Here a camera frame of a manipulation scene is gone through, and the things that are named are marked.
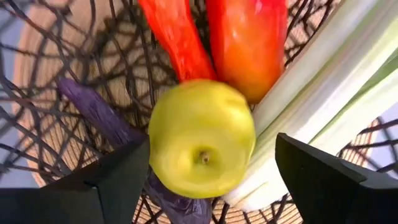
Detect red radish with green leaves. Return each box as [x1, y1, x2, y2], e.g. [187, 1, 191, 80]
[137, 0, 218, 83]

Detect black woven wire basket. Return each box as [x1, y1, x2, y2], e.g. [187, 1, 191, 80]
[0, 0, 398, 224]

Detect red orange mango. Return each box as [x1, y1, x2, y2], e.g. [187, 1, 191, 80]
[205, 0, 289, 105]

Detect round woven straw placemat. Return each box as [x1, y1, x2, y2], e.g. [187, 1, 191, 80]
[12, 0, 398, 224]

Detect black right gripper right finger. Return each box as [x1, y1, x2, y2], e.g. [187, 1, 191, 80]
[275, 133, 398, 224]

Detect yellow green apple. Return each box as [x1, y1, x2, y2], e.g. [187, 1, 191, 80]
[147, 78, 257, 200]

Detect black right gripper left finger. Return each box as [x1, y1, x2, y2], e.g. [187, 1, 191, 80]
[0, 138, 151, 224]

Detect purple eggplant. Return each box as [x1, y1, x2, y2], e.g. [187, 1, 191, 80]
[55, 77, 214, 224]

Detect pale green celery stalk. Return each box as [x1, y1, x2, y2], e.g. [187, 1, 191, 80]
[222, 0, 398, 213]

